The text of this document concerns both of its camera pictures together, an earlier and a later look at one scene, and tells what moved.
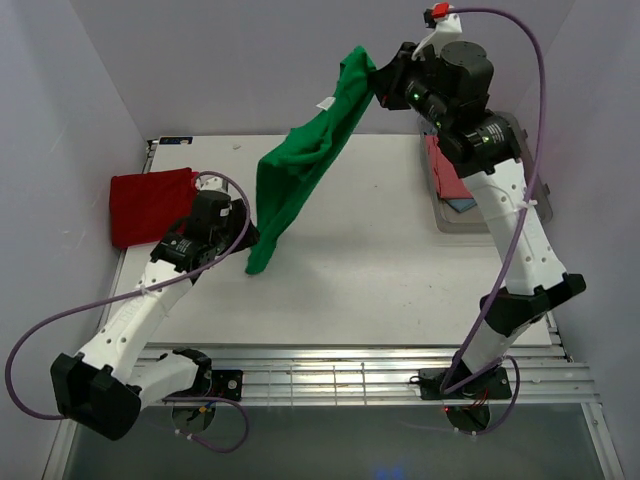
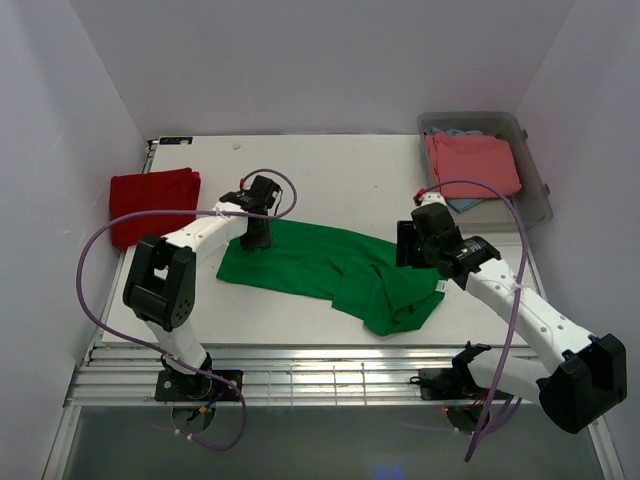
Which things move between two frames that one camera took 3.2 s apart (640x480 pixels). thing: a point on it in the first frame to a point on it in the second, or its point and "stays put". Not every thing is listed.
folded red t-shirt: x=146 y=207 stays put
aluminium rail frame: x=546 y=375 stays put
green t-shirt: x=284 y=168 to x=352 y=271
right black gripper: x=387 y=80 to x=406 y=233
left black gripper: x=238 y=210 to x=264 y=241
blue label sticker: x=175 y=140 stays put
